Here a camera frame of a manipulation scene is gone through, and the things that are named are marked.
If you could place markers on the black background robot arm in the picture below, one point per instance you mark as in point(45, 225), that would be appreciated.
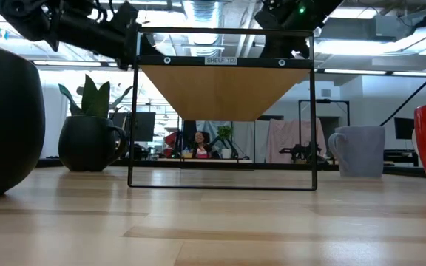
point(301, 151)

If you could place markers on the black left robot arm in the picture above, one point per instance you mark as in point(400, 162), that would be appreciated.
point(69, 26)

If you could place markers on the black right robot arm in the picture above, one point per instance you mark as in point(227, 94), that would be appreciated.
point(287, 14)

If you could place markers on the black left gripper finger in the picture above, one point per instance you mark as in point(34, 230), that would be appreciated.
point(147, 48)

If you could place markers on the wooden shelf black metal frame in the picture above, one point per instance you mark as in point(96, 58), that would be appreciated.
point(224, 92)

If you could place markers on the person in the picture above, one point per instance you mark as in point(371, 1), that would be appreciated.
point(201, 146)

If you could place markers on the leafy plant white pot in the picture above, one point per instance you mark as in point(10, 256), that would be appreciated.
point(226, 142)

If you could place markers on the white shelf label sticker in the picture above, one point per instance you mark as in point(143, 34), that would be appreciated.
point(220, 61)

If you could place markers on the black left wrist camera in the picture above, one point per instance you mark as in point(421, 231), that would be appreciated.
point(126, 13)

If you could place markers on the lavender mug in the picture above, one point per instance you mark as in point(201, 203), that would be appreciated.
point(361, 151)

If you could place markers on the all black mug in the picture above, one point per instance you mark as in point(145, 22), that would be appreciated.
point(83, 144)

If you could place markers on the pink hanging cloth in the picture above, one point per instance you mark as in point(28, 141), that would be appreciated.
point(290, 136)

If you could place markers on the black computer monitor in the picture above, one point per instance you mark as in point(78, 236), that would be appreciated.
point(145, 125)
point(404, 128)

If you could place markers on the black metal rack frame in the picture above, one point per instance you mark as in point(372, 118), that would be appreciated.
point(324, 101)

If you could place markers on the black aluminium table frame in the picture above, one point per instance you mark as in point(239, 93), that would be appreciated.
point(50, 162)

